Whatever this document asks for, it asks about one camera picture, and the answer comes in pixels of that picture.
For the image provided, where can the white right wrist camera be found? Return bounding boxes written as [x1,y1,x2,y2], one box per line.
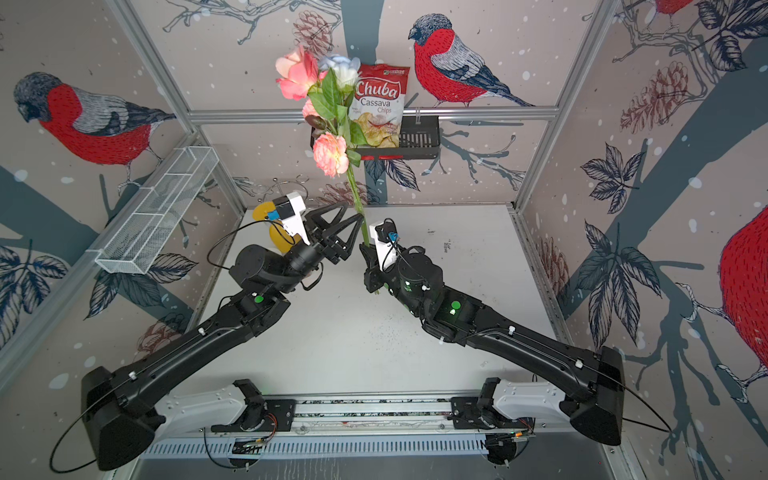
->
[369,218,399,271]

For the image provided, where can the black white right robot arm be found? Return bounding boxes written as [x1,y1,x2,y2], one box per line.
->
[359,244,624,446]

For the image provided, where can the Chuba cassava chips bag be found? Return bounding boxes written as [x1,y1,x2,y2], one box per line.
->
[349,64,410,148]

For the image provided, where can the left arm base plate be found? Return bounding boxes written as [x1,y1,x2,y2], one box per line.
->
[211,399,297,434]

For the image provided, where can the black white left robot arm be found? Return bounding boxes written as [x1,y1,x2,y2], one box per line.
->
[81,203,364,471]

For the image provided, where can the yellow plastic wine glass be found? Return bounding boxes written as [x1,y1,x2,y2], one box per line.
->
[253,201,295,254]

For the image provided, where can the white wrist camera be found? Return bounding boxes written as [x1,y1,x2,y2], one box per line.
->
[369,218,399,271]
[269,192,308,240]

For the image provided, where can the chrome wire glass rack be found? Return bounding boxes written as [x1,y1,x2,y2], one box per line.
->
[256,174,310,203]

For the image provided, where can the aluminium front rail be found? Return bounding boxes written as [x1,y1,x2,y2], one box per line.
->
[122,392,625,436]

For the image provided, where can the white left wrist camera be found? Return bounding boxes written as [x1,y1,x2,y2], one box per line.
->
[269,192,308,240]

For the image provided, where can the white mesh wall shelf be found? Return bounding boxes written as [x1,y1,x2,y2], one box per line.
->
[95,146,219,274]

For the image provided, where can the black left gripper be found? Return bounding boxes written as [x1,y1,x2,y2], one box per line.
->
[271,199,357,297]

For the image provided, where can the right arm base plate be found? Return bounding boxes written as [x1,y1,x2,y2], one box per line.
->
[448,397,535,431]

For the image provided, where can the black wire wall basket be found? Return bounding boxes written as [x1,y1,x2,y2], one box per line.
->
[305,115,441,161]

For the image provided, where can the pink flower bouquet green stems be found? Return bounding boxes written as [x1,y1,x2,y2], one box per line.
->
[275,46,382,295]

